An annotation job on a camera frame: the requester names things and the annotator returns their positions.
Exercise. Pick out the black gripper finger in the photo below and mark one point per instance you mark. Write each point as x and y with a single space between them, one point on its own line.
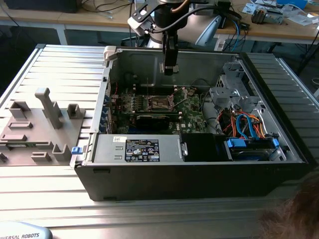
165 42
172 57

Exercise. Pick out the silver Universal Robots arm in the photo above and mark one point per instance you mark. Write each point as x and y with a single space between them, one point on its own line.
199 27

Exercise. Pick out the black RAM slot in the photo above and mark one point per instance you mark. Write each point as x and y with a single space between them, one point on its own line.
159 89

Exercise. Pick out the CPU socket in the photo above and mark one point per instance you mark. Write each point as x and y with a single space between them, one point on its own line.
159 103

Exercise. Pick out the CPU cooler heat sink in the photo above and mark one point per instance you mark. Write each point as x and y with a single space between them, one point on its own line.
258 16

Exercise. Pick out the round coin battery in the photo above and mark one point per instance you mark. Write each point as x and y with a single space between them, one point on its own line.
190 92

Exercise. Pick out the white power strip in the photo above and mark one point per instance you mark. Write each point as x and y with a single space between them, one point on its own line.
220 46

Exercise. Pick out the black upright box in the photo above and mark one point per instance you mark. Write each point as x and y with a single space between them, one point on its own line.
224 23

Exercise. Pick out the metal disk bay cage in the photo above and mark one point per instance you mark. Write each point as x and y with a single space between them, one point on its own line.
221 94

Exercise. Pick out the green motherboard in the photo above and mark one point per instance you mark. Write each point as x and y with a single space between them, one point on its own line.
192 117

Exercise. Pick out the black graphics card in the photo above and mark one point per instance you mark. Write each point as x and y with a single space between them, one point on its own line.
152 122

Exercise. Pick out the small black connector box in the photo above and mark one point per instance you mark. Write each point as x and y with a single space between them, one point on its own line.
245 26

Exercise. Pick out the blue expansion card retainer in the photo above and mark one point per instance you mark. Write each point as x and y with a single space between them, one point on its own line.
107 99

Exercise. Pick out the wooden desk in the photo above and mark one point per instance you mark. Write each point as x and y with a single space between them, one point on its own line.
87 18
274 31

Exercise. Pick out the black plastic fan shroud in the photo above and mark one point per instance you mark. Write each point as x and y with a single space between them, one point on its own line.
199 147

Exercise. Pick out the hard disk in blue carrier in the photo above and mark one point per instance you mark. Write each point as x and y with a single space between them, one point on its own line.
235 143

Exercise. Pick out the grey power supply unit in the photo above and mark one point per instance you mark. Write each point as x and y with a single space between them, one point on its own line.
109 149

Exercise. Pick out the black PC case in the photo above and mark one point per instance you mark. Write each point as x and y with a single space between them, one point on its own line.
174 181

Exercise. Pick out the blue box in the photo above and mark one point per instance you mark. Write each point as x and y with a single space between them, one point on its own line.
294 3

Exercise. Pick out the black device case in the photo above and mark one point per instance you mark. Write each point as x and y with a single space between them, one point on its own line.
42 5

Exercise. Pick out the blue case latch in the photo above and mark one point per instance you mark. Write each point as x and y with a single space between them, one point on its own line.
76 150

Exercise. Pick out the clear plastic bag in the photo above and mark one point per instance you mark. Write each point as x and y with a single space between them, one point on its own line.
304 18

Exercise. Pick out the grey parts rack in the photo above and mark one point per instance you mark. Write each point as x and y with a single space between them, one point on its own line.
40 129

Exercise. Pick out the person's brown haired head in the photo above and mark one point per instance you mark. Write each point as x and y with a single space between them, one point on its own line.
299 219

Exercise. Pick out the pale blue teach pendant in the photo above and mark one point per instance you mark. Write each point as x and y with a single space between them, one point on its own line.
22 234

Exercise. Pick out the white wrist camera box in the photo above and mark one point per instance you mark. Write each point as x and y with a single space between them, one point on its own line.
139 26

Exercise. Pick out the grey metal drive bracket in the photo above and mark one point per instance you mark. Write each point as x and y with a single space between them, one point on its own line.
274 17

